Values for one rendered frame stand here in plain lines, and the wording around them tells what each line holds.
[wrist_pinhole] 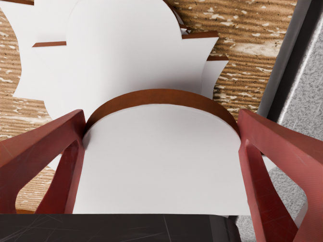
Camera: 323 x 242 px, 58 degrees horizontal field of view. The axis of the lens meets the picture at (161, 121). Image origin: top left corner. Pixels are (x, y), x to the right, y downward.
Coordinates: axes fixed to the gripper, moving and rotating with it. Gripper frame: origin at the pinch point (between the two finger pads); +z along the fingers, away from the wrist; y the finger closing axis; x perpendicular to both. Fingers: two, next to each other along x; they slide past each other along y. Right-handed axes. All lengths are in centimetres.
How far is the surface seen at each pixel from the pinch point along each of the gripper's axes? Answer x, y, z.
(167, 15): -2.6, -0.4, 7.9
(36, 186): 18.9, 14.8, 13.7
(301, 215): 152, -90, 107
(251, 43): 1.3, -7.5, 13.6
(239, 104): 7.3, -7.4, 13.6
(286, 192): 22.2, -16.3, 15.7
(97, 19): -2.4, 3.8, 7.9
